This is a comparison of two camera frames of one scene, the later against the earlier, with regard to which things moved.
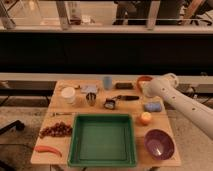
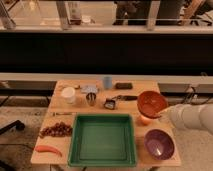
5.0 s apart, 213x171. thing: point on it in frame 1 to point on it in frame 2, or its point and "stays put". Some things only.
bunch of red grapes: x=57 y=130 stays put
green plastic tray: x=102 y=140 stays put
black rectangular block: x=124 y=85 stays put
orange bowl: x=143 y=83 to x=150 y=103
